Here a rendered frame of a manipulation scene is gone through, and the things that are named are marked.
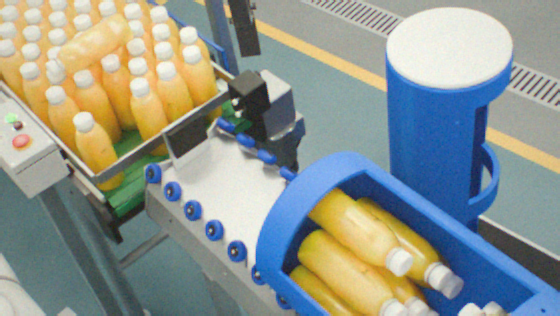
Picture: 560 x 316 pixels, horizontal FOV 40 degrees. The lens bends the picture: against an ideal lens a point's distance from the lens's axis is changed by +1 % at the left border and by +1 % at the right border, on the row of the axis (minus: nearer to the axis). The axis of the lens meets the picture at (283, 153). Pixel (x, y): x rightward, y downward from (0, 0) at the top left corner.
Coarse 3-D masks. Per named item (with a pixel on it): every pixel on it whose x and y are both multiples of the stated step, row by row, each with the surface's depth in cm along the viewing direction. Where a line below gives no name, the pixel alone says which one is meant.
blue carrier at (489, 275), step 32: (320, 160) 126; (352, 160) 128; (288, 192) 124; (320, 192) 122; (352, 192) 138; (384, 192) 139; (288, 224) 122; (416, 224) 136; (448, 224) 117; (256, 256) 128; (288, 256) 134; (448, 256) 132; (480, 256) 126; (288, 288) 123; (480, 288) 129; (512, 288) 123; (544, 288) 108
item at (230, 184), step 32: (224, 160) 172; (256, 160) 170; (192, 192) 166; (224, 192) 165; (256, 192) 164; (160, 224) 172; (224, 224) 159; (256, 224) 158; (192, 256) 165; (224, 288) 159
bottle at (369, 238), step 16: (336, 192) 127; (320, 208) 126; (336, 208) 125; (352, 208) 124; (320, 224) 127; (336, 224) 124; (352, 224) 122; (368, 224) 121; (384, 224) 122; (352, 240) 122; (368, 240) 120; (384, 240) 119; (368, 256) 120; (384, 256) 119
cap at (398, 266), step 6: (402, 252) 119; (396, 258) 118; (402, 258) 118; (408, 258) 118; (390, 264) 119; (396, 264) 118; (402, 264) 118; (408, 264) 120; (396, 270) 118; (402, 270) 119; (408, 270) 120
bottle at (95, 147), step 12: (84, 132) 161; (96, 132) 163; (84, 144) 163; (96, 144) 163; (108, 144) 166; (84, 156) 165; (96, 156) 165; (108, 156) 167; (96, 168) 168; (120, 180) 173
